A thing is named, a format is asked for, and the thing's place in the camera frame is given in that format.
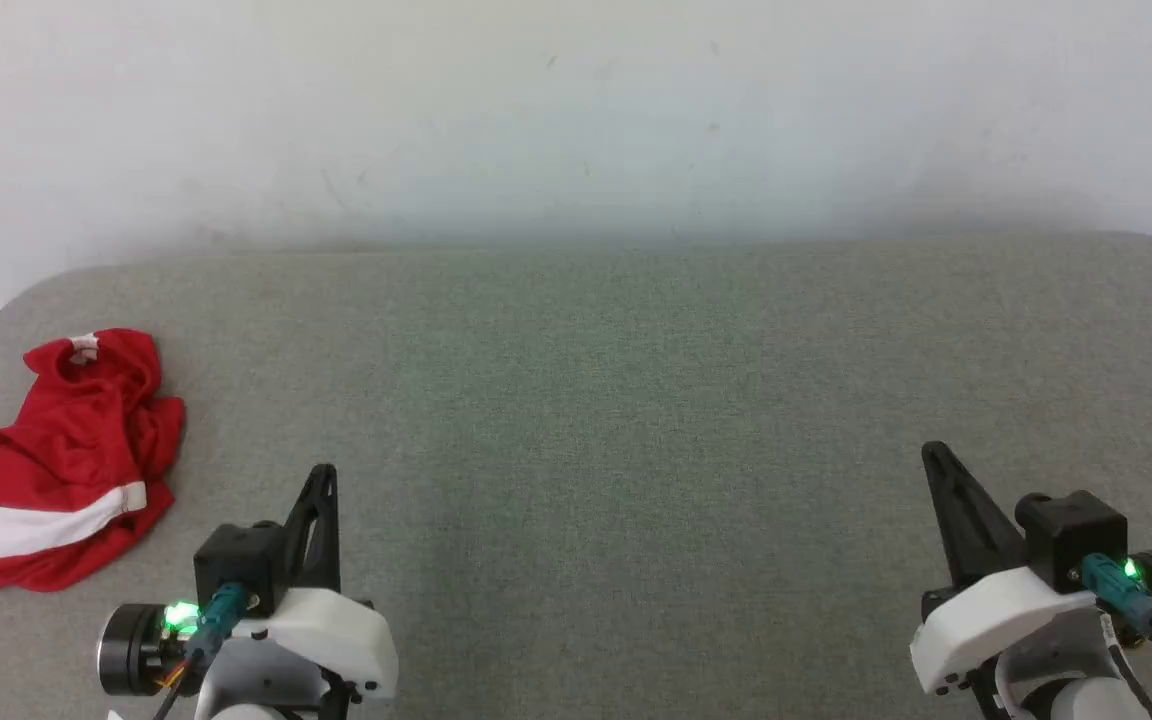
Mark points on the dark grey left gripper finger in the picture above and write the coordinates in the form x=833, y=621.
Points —
x=316, y=540

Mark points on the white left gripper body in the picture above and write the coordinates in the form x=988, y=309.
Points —
x=336, y=640

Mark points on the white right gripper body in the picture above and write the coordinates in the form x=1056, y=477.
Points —
x=996, y=610

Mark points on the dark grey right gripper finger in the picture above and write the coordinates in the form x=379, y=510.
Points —
x=966, y=520

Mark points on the red shirt with white stripe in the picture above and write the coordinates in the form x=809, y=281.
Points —
x=66, y=450

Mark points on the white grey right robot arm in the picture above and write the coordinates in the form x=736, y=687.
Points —
x=1056, y=680

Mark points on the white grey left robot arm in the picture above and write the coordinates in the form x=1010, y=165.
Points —
x=256, y=690

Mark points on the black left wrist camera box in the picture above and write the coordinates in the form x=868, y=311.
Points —
x=236, y=560

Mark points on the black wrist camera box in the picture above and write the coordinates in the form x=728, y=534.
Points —
x=1071, y=535
x=236, y=560

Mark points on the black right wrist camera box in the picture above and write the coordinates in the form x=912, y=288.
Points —
x=1071, y=535

